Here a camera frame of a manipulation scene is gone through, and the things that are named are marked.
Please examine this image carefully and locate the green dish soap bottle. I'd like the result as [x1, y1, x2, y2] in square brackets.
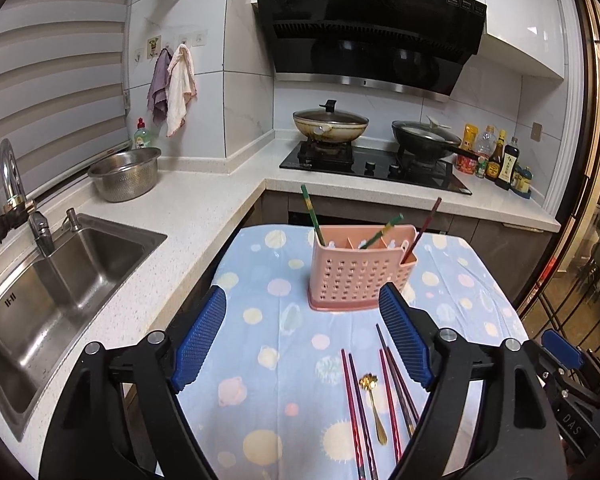
[133, 117, 152, 148]

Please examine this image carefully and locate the clear plastic bottle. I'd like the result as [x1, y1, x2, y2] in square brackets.
[474, 125, 496, 179]

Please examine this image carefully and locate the blue polka dot tablecloth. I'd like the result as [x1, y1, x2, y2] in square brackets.
[178, 224, 528, 479]

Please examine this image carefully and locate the dark red chopstick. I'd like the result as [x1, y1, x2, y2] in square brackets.
[386, 348, 419, 431]

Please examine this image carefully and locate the black gas stove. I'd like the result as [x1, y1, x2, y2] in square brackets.
[280, 141, 471, 196]

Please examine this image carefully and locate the pink perforated utensil basket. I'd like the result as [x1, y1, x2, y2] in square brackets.
[308, 224, 417, 312]

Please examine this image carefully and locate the bright red chopstick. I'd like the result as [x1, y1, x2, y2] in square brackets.
[340, 349, 366, 480]

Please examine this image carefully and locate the stainless steel bowl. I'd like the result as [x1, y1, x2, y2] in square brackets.
[87, 148, 161, 203]

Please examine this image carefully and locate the purple hanging cloth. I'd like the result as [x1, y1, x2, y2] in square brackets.
[147, 47, 172, 126]

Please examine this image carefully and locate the small teal jar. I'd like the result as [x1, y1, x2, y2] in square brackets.
[510, 165, 532, 200]

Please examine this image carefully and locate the black range hood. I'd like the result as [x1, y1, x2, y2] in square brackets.
[257, 0, 486, 101]

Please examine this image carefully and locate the red spiral chopstick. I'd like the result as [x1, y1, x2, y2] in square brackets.
[379, 349, 402, 464]

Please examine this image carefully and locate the dark maroon chopstick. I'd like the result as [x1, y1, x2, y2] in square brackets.
[348, 353, 378, 480]

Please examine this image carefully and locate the green chopstick in basket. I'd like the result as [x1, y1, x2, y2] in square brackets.
[358, 214, 404, 250]

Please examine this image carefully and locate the sink soap dispenser pump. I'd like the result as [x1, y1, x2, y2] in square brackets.
[62, 208, 82, 233]

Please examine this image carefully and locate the white pink hanging towel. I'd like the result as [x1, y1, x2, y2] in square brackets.
[166, 42, 197, 138]

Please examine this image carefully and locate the stainless steel sink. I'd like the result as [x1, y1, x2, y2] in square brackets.
[0, 214, 166, 439]

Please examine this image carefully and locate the maroon chopstick outermost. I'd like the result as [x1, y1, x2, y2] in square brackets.
[401, 197, 442, 264]

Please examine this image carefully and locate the dark soy sauce bottle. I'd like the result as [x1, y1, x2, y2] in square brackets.
[495, 136, 519, 190]

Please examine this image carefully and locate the green chopstick gold band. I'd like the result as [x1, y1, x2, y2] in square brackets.
[301, 184, 325, 246]

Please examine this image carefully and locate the gold flower spoon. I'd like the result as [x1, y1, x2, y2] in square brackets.
[358, 373, 388, 445]

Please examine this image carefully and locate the dark purple chopstick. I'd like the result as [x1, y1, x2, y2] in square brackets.
[376, 325, 418, 437]

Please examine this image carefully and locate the brown sauce bottle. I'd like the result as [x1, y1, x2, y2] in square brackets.
[486, 129, 506, 181]

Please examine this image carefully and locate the chrome kitchen faucet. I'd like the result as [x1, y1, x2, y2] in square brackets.
[0, 139, 55, 258]

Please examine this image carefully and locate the red seasoning jar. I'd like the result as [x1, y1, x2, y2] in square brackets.
[455, 154, 478, 174]

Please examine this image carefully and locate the black wok with lid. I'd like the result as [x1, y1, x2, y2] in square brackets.
[391, 119, 478, 162]

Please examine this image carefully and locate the beige wok with lid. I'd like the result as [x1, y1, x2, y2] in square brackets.
[292, 100, 370, 144]

